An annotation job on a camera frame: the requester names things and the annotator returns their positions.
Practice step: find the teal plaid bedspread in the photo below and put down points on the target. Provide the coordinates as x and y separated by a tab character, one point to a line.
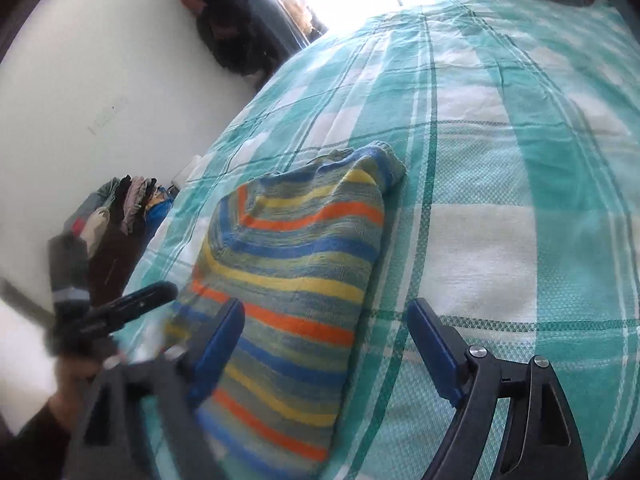
500	170

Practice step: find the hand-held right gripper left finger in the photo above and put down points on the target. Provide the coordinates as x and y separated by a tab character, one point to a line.
220	350

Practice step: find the dark brown drawer cabinet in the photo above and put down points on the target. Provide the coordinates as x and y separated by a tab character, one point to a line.
117	265

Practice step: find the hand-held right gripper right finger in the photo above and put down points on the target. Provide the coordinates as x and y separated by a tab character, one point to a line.
435	350

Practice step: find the striped knit sweater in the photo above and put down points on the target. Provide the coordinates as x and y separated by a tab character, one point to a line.
300	270

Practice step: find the pile of assorted clothes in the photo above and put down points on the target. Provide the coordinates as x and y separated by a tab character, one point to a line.
140	200

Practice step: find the person's left forearm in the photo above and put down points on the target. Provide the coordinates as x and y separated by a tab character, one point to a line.
30	442

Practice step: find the brown hanging clothes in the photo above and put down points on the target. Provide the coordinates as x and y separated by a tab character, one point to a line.
302	15

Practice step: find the red cloth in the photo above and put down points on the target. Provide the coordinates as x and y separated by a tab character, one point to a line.
78	227

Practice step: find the person's left hand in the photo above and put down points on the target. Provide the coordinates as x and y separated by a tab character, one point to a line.
72	385

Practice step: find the dark hanging clothes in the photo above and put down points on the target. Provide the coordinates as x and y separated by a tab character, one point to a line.
230	25

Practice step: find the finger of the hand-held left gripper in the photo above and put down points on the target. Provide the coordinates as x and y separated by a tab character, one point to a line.
135	302

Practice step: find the white folded cloth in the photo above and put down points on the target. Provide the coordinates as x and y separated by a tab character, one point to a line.
187	172

